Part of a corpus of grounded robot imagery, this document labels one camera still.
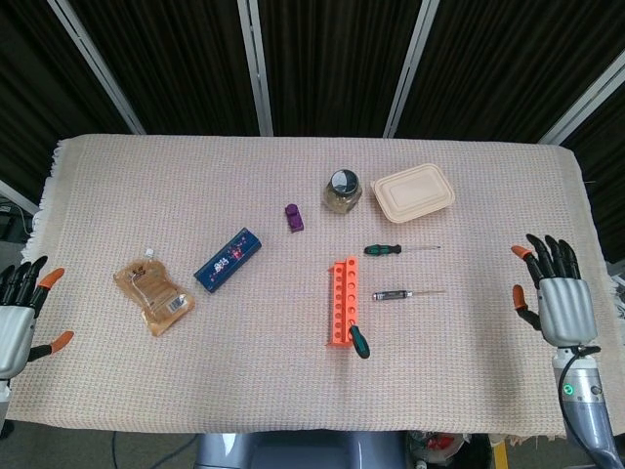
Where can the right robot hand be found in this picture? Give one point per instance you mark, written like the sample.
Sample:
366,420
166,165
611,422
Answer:
566,312

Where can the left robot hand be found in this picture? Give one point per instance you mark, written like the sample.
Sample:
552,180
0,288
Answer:
12,327

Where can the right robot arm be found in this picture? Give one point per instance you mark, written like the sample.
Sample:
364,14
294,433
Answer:
588,415

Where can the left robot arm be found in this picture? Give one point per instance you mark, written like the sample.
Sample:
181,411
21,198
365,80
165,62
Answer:
3,400

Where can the silver black precision screwdriver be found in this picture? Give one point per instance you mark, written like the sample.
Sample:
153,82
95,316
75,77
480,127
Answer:
390,295

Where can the orange screwdriver rack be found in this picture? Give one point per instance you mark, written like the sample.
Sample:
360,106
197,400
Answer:
342,293

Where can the brown drink pouch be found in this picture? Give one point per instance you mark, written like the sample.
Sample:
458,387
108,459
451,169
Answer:
154,293

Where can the black waste bin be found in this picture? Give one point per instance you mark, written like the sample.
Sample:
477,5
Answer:
446,452

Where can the beige lidded lunch box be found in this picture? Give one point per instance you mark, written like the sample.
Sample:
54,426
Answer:
412,193

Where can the dark blue printed box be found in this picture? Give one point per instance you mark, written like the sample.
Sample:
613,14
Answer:
227,261

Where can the glass jar black lid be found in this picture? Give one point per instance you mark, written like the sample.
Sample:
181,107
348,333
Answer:
343,193

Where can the beige woven tablecloth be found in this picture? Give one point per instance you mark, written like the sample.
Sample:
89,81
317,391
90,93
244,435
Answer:
273,391

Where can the purple toy block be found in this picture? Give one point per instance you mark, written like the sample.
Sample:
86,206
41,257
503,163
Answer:
295,219

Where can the grey robot torso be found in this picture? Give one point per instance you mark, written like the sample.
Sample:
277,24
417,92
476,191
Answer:
298,452

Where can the white partition frame post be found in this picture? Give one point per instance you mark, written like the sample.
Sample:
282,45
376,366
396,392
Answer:
97,68
17,198
583,105
410,73
256,68

